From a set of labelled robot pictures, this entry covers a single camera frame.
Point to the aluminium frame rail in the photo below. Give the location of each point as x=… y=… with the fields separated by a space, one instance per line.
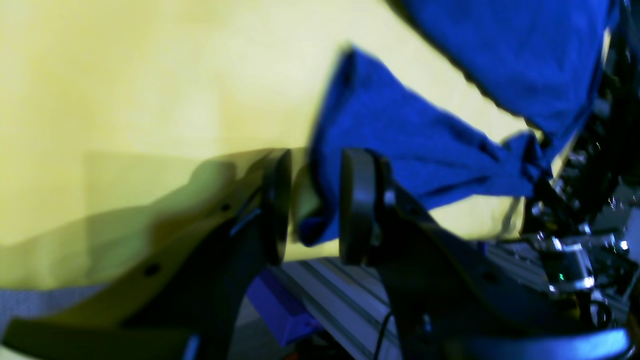
x=349 y=302

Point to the blue T-shirt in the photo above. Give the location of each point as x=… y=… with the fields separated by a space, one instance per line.
x=538 y=59

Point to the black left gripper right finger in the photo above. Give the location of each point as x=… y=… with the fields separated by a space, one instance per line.
x=450 y=302

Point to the yellow table cloth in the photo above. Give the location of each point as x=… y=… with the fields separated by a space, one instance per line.
x=121 y=120

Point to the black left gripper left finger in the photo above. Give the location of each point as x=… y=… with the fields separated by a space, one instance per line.
x=182 y=301

